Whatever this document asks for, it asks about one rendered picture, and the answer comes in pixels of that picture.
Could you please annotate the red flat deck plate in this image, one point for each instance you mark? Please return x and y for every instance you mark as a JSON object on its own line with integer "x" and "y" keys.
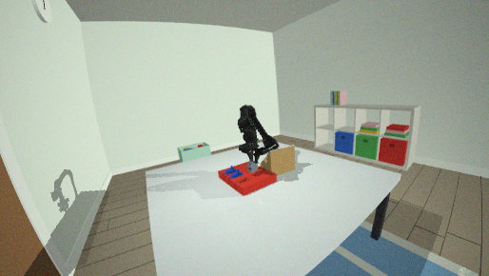
{"x": 244, "y": 182}

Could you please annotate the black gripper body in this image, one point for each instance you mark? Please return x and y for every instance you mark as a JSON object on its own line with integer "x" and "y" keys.
{"x": 259, "y": 151}

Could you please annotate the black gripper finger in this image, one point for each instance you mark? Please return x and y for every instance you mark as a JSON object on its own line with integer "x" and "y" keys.
{"x": 256, "y": 157}
{"x": 250, "y": 154}

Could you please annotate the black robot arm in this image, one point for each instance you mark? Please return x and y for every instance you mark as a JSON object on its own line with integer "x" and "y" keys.
{"x": 248, "y": 123}

